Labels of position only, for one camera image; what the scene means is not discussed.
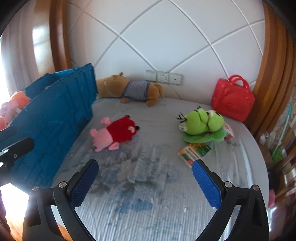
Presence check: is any pink pig plush orange dress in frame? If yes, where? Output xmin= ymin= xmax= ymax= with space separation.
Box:
xmin=0 ymin=91 xmax=31 ymax=130

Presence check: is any green frog plush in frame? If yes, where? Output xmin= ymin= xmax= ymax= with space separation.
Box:
xmin=176 ymin=106 xmax=226 ymax=144

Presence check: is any pink pig plush red dress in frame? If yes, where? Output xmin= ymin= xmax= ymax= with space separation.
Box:
xmin=90 ymin=115 xmax=140 ymax=152

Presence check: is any blue plastic storage crate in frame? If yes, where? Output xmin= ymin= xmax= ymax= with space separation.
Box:
xmin=1 ymin=63 xmax=97 ymax=193

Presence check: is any small pink white box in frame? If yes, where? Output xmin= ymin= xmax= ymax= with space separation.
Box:
xmin=223 ymin=123 xmax=234 ymax=141

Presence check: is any green yellow medicine box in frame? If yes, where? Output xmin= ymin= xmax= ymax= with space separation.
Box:
xmin=177 ymin=143 xmax=211 ymax=169

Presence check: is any brown bear plush striped shirt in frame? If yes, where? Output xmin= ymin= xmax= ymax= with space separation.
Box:
xmin=96 ymin=72 xmax=164 ymax=106

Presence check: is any red plastic toy case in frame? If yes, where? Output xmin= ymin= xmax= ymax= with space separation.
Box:
xmin=211 ymin=75 xmax=255 ymax=122

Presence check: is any teal broom handle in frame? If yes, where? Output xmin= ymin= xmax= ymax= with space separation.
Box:
xmin=273 ymin=104 xmax=292 ymax=155

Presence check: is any white wall socket panel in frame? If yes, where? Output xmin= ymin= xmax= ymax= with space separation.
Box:
xmin=145 ymin=70 xmax=183 ymax=85

